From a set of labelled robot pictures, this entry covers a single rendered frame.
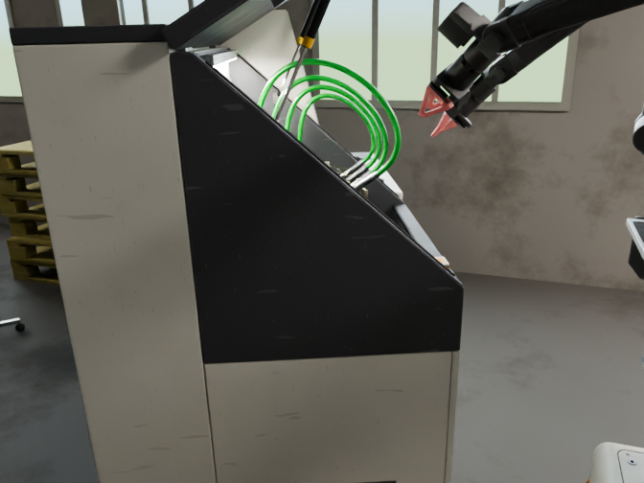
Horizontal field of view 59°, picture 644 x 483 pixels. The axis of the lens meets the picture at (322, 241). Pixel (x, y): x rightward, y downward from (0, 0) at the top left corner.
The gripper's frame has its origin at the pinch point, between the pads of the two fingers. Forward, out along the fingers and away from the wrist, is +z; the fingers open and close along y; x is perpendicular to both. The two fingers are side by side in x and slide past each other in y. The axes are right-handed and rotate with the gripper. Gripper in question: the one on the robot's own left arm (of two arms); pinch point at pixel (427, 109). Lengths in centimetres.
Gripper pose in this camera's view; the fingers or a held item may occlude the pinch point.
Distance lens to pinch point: 128.9
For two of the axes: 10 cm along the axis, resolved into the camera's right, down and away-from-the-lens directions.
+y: -4.9, 5.1, -7.1
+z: -5.0, 5.0, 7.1
